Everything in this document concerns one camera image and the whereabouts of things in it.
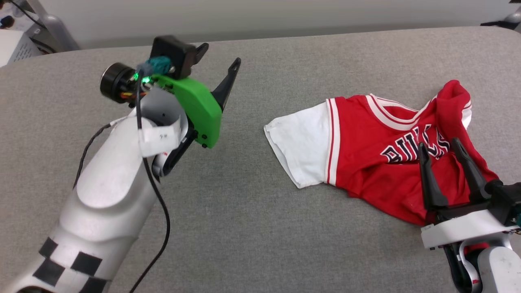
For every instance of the white equipment case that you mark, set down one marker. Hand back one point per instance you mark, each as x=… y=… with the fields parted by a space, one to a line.
x=16 y=47

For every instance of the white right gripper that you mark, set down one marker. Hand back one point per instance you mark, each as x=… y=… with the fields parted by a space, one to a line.
x=460 y=228

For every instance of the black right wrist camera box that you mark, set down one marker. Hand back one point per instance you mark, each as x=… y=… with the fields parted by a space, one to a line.
x=508 y=199

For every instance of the grey partition support foot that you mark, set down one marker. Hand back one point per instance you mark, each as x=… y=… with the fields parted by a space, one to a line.
x=57 y=28
x=513 y=17

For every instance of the white partition panel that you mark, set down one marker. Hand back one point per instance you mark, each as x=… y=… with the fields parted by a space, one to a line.
x=244 y=12

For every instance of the red and white basketball jersey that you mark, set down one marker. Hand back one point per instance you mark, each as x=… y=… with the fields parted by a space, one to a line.
x=366 y=162

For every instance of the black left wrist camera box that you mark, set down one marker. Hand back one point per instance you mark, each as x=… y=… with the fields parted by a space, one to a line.
x=171 y=49

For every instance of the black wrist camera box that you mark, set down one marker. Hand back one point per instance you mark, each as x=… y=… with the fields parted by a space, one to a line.
x=508 y=199
x=171 y=49

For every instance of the black cylindrical left gripper motor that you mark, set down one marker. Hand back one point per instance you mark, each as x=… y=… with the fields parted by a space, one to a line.
x=114 y=79

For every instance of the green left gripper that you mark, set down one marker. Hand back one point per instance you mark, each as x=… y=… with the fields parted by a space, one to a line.
x=199 y=110

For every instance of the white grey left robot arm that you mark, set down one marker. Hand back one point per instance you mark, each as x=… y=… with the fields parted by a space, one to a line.
x=101 y=195

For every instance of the white paper tag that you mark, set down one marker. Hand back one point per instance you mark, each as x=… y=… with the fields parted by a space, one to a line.
x=158 y=140

